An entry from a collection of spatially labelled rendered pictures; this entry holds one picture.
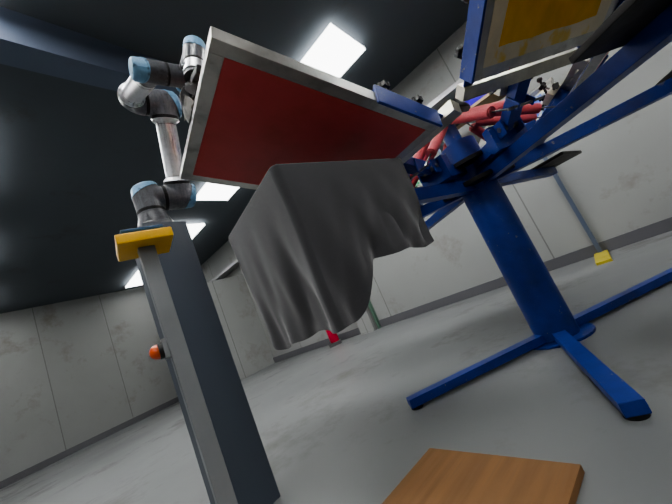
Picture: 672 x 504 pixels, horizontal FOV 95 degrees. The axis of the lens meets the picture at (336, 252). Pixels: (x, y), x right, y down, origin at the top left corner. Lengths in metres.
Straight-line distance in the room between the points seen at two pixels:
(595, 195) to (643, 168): 0.42
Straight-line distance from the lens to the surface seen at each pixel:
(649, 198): 4.36
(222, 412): 1.39
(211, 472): 0.94
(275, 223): 0.81
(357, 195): 0.87
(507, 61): 1.41
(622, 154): 4.37
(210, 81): 0.97
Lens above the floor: 0.57
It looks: 10 degrees up
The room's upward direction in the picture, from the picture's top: 23 degrees counter-clockwise
